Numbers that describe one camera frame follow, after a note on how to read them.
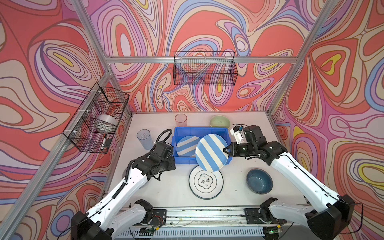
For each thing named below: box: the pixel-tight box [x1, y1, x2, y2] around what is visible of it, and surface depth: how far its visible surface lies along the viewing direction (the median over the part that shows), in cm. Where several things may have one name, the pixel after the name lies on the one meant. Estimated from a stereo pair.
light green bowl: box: [209, 115, 231, 129], surface depth 110 cm
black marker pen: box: [101, 134, 107, 151], surface depth 74 cm
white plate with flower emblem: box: [188, 165, 224, 200], surface depth 84 cm
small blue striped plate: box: [176, 135, 201, 158], surface depth 101 cm
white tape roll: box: [94, 114, 119, 133], surface depth 73 cm
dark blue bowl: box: [246, 168, 274, 195], surface depth 84 cm
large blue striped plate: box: [195, 133, 229, 172], surface depth 80 cm
